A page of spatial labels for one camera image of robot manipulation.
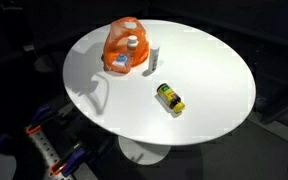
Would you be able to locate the yellow vitamin bottle black label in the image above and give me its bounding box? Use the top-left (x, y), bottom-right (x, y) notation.
top-left (156, 82), bottom-right (186, 115)

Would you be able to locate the white cylindrical bottle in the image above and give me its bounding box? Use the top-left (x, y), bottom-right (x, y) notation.
top-left (149, 45), bottom-right (161, 73)

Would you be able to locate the blue white packet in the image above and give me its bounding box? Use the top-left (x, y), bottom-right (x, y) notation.
top-left (114, 54), bottom-right (131, 68)

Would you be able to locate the orange plastic bag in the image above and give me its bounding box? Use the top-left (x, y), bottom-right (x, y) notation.
top-left (102, 16), bottom-right (151, 75)

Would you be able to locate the white round table base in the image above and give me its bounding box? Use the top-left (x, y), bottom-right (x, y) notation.
top-left (117, 135), bottom-right (172, 166)

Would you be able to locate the blue clamp orange tip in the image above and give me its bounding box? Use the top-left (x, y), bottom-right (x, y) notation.
top-left (49, 145), bottom-right (89, 177)
top-left (25, 105), bottom-right (52, 136)

